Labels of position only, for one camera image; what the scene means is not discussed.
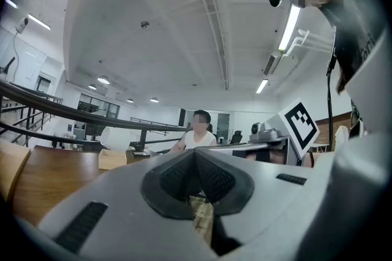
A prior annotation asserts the person's dark shirt torso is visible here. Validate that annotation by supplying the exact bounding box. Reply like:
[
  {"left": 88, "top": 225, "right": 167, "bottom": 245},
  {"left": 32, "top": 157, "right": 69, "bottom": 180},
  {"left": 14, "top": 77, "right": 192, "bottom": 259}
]
[{"left": 318, "top": 0, "right": 387, "bottom": 95}]

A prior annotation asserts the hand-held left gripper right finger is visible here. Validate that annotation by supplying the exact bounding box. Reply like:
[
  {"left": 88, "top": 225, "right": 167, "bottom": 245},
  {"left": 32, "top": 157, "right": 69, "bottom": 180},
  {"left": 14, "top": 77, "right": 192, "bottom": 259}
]
[{"left": 195, "top": 148, "right": 334, "bottom": 261}]

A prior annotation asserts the ceiling air conditioner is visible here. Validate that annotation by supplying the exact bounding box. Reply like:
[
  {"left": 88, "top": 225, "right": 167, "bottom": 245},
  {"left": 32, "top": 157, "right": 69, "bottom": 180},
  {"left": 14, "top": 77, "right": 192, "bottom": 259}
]
[{"left": 263, "top": 50, "right": 300, "bottom": 77}]

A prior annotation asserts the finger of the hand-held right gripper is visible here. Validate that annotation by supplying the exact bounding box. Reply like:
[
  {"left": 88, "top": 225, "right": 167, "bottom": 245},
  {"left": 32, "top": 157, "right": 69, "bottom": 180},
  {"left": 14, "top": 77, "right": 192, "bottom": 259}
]
[{"left": 195, "top": 142, "right": 272, "bottom": 154}]

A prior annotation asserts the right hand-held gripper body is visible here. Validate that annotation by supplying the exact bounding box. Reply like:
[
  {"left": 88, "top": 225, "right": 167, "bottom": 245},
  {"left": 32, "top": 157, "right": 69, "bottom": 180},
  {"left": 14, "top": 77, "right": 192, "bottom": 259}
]
[{"left": 247, "top": 96, "right": 321, "bottom": 167}]

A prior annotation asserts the light wooden box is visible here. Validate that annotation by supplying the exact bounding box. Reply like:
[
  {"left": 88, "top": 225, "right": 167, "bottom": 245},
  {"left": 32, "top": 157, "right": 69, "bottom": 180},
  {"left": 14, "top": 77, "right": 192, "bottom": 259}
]
[{"left": 97, "top": 148, "right": 128, "bottom": 171}]

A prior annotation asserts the black metal railing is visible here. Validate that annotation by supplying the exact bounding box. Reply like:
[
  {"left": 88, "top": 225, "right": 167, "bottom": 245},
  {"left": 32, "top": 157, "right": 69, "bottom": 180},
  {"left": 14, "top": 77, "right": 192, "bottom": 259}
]
[{"left": 0, "top": 78, "right": 190, "bottom": 152}]

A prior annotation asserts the black cable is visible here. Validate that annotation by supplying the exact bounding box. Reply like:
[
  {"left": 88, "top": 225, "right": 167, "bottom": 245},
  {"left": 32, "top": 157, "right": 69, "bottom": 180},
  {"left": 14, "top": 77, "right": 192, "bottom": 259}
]
[{"left": 325, "top": 53, "right": 338, "bottom": 153}]

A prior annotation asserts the white ceiling cable tray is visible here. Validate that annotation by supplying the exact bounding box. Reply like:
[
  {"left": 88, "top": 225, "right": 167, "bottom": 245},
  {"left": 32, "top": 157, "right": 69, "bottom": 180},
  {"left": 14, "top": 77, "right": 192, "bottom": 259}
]
[{"left": 179, "top": 0, "right": 230, "bottom": 91}]

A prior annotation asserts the black office chair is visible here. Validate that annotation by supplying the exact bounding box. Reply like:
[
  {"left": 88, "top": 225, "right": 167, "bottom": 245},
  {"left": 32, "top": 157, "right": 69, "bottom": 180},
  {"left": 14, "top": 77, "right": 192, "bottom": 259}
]
[{"left": 229, "top": 130, "right": 244, "bottom": 145}]

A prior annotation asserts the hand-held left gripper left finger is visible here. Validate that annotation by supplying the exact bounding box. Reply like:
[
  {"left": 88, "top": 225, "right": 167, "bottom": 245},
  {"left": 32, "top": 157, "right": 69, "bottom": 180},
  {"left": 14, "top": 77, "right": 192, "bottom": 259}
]
[{"left": 39, "top": 148, "right": 218, "bottom": 261}]

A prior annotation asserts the white security camera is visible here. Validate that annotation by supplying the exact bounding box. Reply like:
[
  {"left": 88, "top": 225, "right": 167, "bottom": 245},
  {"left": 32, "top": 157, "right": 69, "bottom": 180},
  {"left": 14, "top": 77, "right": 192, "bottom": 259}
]
[{"left": 15, "top": 17, "right": 30, "bottom": 35}]

